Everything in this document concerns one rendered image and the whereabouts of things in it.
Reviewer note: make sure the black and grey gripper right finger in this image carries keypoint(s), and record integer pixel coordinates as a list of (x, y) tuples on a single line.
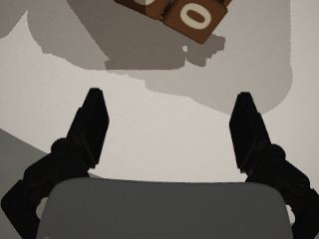
[(265, 163)]

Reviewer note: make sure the brown digit cube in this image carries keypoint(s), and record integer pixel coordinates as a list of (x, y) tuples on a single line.
[(195, 19), (150, 8)]

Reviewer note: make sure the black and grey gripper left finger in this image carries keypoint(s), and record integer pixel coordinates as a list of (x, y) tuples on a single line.
[(82, 145)]

